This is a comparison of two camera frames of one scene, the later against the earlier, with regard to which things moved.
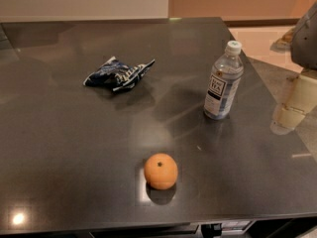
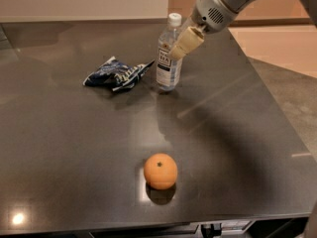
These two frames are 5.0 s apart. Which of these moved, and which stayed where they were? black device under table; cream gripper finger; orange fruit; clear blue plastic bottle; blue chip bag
Moved: cream gripper finger; clear blue plastic bottle
Stayed: orange fruit; black device under table; blue chip bag
